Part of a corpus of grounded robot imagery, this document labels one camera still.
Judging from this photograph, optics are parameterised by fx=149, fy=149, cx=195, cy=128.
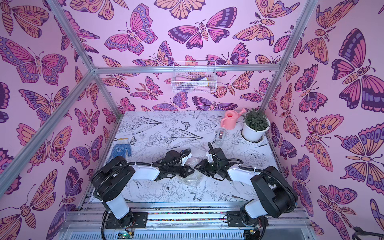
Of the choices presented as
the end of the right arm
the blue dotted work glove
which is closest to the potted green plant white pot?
the end of the right arm

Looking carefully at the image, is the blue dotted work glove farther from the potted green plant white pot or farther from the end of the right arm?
the potted green plant white pot

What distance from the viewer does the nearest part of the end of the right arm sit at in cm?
67
